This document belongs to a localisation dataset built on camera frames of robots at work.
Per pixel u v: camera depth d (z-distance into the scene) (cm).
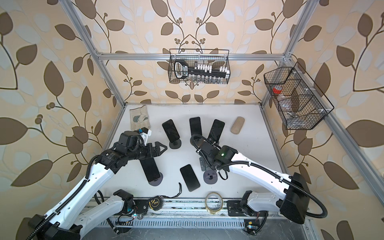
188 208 75
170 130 92
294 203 38
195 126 94
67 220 40
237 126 104
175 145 99
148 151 65
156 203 74
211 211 75
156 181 81
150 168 80
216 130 93
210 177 81
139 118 111
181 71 85
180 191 80
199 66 82
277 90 87
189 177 86
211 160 57
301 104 73
